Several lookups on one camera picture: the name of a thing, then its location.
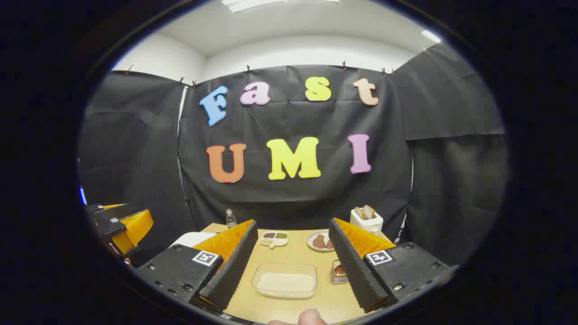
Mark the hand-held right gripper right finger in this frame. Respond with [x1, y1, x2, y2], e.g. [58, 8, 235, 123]
[328, 218, 452, 313]

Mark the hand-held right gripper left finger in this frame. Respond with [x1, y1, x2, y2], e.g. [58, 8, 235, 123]
[135, 219, 259, 313]

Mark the clear container of rice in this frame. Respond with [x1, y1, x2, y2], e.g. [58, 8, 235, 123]
[251, 263, 317, 300]

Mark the white rice cooker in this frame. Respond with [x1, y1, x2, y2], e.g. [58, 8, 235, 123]
[170, 232, 218, 249]

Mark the white toaster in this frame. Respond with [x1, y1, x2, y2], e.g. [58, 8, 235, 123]
[350, 205, 384, 236]

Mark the round white plate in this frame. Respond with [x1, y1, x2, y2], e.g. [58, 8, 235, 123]
[307, 230, 336, 252]

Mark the white divided bean dish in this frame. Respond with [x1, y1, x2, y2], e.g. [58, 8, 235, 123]
[260, 231, 289, 249]

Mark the black backdrop cloth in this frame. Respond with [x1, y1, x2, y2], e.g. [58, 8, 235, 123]
[79, 43, 508, 267]

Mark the ceiling light panel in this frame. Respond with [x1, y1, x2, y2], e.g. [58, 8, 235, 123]
[221, 0, 339, 13]

